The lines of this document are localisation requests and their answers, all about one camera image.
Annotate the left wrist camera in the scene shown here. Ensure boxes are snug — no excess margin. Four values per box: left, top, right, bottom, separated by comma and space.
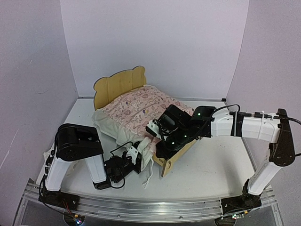
104, 141, 144, 184

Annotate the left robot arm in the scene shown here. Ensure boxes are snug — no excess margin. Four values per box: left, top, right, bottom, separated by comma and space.
40, 123, 142, 206

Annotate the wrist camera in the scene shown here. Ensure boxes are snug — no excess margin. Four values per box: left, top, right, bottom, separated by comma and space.
145, 120, 162, 140
104, 141, 144, 184

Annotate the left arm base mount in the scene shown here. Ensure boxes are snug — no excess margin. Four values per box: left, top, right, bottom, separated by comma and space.
39, 191, 79, 210

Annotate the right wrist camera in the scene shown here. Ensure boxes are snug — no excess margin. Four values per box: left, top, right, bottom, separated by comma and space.
145, 120, 162, 140

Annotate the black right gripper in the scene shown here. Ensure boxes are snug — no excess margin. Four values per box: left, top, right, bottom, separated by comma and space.
156, 127, 192, 161

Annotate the pink ruffled unicorn pillow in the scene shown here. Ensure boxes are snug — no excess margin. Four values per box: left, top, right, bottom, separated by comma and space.
42, 148, 78, 177

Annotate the aluminium front rail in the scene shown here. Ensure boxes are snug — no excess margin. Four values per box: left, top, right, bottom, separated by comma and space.
13, 184, 283, 226

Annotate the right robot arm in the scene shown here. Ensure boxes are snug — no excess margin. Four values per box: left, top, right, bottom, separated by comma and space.
156, 105, 297, 209

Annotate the wooden pet bed frame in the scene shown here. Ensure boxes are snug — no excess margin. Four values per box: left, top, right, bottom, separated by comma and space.
94, 66, 194, 177

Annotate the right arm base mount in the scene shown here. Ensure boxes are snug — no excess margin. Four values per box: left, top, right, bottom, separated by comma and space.
221, 194, 261, 216

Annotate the pink unicorn print blanket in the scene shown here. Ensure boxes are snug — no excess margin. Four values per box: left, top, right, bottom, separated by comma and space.
92, 85, 194, 171

